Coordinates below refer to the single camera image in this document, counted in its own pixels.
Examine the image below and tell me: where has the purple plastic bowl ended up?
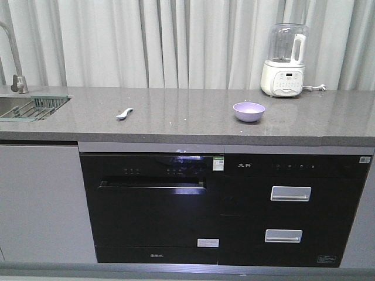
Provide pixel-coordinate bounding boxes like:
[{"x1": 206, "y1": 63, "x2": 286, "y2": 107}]
[{"x1": 233, "y1": 102, "x2": 265, "y2": 122}]

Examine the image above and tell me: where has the light blue plastic spoon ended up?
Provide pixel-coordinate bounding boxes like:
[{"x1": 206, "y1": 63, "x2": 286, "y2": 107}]
[{"x1": 116, "y1": 108, "x2": 134, "y2": 120}]

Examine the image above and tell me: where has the black built-in dishwasher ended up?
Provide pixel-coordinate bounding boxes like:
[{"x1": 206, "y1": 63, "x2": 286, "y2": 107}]
[{"x1": 80, "y1": 152, "x2": 223, "y2": 264}]

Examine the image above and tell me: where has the black drawer disinfection cabinet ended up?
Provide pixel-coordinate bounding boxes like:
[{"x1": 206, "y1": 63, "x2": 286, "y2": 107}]
[{"x1": 218, "y1": 154, "x2": 371, "y2": 268}]

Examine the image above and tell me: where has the white blender with clear jar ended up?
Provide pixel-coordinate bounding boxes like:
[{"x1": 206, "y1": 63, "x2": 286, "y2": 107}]
[{"x1": 261, "y1": 23, "x2": 309, "y2": 97}]

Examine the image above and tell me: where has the green sink drain rack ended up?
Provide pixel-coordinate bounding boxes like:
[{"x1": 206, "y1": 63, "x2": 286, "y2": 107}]
[{"x1": 0, "y1": 94, "x2": 74, "y2": 122}]

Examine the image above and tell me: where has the grey cabinet door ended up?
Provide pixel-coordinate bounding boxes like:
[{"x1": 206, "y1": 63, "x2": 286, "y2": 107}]
[{"x1": 1, "y1": 145, "x2": 97, "y2": 263}]

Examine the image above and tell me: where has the white pleated curtain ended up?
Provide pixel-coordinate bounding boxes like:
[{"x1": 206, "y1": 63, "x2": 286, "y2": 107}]
[{"x1": 1, "y1": 1, "x2": 374, "y2": 90}]

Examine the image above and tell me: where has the chrome kitchen faucet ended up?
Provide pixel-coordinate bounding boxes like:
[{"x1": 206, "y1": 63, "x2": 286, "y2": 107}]
[{"x1": 1, "y1": 22, "x2": 29, "y2": 94}]

